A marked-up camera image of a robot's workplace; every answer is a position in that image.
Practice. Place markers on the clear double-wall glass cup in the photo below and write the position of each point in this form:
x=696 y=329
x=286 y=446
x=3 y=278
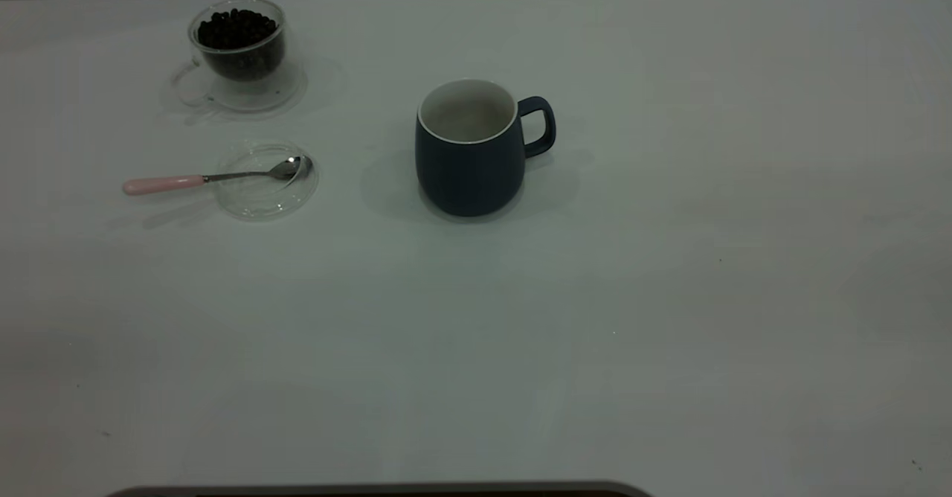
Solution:
x=204 y=62

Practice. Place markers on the clear round glass lid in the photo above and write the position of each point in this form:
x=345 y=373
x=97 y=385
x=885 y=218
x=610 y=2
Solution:
x=260 y=203

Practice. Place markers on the coffee beans in glass cup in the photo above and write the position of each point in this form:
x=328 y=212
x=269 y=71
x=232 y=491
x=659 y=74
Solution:
x=238 y=32

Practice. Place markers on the clear glass saucer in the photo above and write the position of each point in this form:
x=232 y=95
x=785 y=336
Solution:
x=286 y=91

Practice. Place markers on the dark blue-grey ceramic mug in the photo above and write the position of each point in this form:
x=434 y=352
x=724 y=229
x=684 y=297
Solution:
x=465 y=177

